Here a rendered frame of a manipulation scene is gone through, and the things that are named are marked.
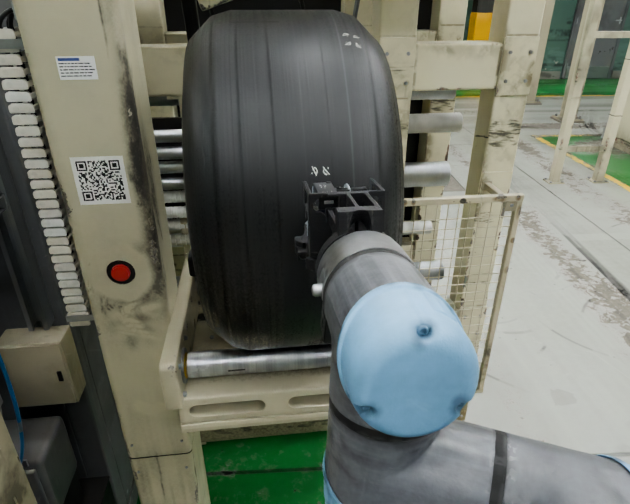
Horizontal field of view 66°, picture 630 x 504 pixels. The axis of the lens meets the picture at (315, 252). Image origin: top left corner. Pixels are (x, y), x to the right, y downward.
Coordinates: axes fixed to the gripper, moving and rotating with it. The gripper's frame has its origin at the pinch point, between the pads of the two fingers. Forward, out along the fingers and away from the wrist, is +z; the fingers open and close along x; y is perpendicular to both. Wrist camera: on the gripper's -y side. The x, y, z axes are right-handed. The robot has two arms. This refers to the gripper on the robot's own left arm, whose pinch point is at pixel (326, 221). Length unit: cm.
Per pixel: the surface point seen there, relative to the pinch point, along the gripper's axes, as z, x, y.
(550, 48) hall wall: 910, -566, 29
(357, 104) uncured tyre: 5.6, -4.7, 13.1
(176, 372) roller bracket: 11.7, 22.9, -27.7
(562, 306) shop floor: 159, -148, -107
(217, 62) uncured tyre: 10.5, 12.1, 18.2
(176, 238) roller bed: 63, 29, -23
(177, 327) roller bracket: 21.7, 23.8, -25.1
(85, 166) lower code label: 19.4, 33.3, 4.3
